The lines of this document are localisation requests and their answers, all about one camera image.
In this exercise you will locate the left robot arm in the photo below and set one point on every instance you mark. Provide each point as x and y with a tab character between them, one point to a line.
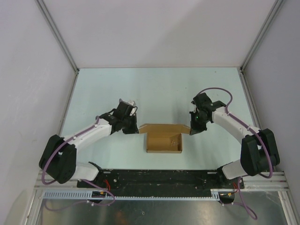
59	161

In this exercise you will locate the aluminium corner post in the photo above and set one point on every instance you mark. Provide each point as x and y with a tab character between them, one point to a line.
56	33
278	4

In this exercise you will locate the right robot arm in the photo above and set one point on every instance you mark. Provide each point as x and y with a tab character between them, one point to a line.
259	151

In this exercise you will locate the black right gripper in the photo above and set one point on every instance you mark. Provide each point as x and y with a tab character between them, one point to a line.
195	129

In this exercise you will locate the left aluminium corner post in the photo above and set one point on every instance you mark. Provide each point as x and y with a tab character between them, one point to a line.
56	33

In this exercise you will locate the brown cardboard box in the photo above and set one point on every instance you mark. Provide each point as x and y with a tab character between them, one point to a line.
159	137

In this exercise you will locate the right aluminium corner post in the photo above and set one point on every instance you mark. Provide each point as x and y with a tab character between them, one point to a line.
278	4

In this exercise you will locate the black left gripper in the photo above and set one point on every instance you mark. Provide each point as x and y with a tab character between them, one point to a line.
134	130

